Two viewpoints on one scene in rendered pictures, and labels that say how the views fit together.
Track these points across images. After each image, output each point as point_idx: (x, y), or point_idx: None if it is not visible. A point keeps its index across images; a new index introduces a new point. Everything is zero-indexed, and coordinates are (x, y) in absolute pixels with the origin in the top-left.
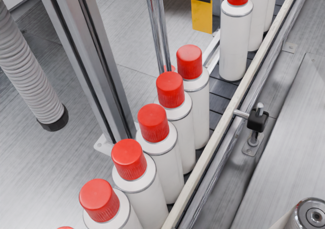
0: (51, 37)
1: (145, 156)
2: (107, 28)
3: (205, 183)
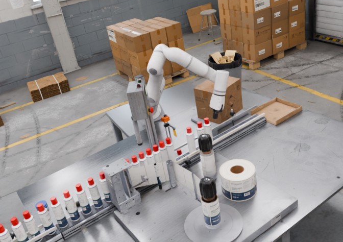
0: None
1: (152, 153)
2: (171, 136)
3: None
